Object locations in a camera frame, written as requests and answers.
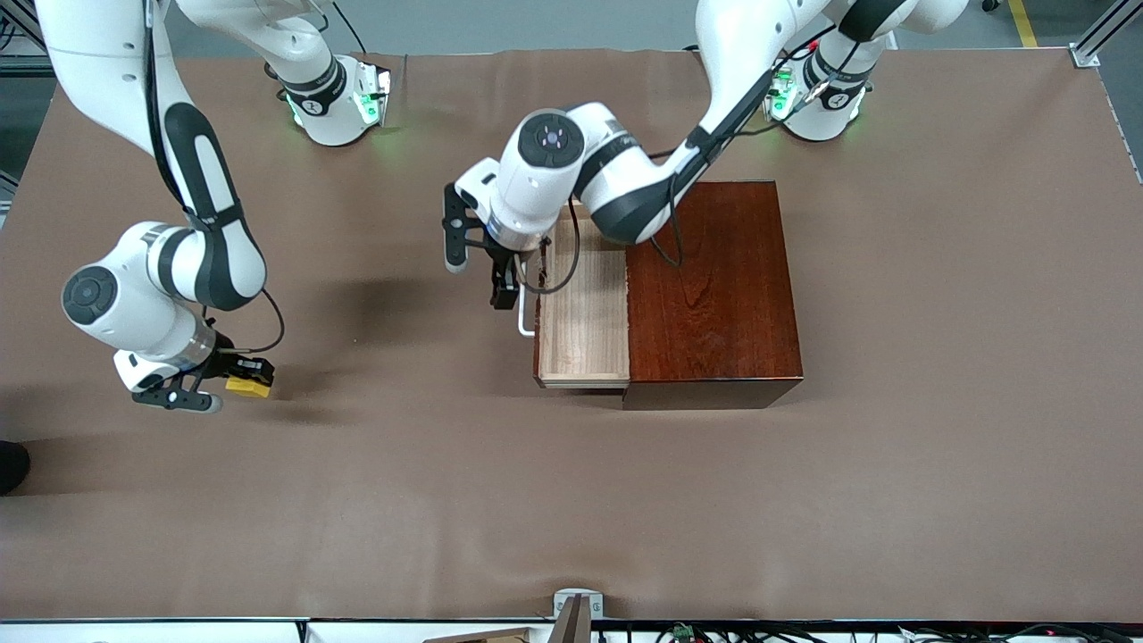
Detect wooden drawer with white handle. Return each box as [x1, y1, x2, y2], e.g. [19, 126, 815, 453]
[518, 201, 632, 390]

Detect black shoe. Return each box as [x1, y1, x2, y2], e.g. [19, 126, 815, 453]
[0, 439, 32, 497]

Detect brown table cover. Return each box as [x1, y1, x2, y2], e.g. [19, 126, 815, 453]
[0, 46, 1143, 623]

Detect dark wooden cabinet box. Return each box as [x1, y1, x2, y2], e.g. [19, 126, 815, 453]
[622, 180, 805, 412]

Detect light wooden board piece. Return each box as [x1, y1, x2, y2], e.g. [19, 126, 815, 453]
[421, 625, 537, 643]

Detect yellow floor tape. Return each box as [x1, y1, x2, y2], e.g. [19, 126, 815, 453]
[1007, 0, 1041, 48]

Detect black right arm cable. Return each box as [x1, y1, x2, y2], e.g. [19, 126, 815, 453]
[143, 0, 287, 355]

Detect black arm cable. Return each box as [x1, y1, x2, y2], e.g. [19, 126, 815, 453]
[518, 27, 840, 296]
[143, 0, 287, 355]

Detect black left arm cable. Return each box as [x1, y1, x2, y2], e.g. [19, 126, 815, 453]
[518, 27, 840, 296]

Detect thin black base cable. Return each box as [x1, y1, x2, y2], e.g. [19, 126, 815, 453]
[335, 0, 371, 54]

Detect grey camera stand bar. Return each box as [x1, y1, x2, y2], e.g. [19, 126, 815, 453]
[547, 594, 592, 643]

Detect aluminium frame profile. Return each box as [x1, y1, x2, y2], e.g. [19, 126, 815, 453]
[1074, 0, 1143, 56]

